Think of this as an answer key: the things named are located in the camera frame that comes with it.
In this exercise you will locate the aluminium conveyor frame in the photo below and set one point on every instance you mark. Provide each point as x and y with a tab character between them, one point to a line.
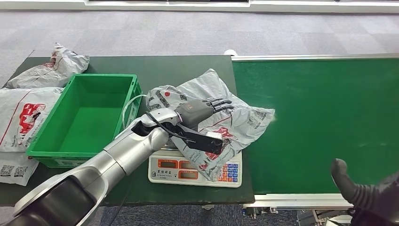
296	201

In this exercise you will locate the white round conveyor end cap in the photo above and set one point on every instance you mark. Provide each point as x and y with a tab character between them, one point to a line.
230	52

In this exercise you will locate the crumpled grey courier bag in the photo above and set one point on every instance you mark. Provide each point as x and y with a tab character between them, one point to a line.
53	73

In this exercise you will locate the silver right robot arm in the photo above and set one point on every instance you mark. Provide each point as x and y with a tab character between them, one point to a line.
380	199

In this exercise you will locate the grey courier bag package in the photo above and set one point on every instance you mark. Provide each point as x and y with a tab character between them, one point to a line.
246	121

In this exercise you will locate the white electronic scale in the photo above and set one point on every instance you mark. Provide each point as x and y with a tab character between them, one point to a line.
168	174

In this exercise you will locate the white wall ledge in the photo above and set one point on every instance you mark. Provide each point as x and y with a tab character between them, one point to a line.
187	6

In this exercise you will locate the white bag with QR codes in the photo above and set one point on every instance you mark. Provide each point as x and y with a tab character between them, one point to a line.
14	170

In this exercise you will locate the flat white bag red print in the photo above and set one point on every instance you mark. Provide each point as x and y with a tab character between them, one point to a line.
21	118

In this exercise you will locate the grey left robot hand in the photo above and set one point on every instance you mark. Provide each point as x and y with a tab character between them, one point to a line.
196	110

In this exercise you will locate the green plastic crate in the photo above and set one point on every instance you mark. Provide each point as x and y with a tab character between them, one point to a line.
87	124

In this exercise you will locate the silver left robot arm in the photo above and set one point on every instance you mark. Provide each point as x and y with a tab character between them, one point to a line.
131	149

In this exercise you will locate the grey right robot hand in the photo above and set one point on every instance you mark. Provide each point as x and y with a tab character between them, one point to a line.
343	181

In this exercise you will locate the green conveyor belt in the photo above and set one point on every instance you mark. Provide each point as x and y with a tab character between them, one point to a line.
327	109

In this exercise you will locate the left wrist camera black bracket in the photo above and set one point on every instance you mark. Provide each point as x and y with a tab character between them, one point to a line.
202	142

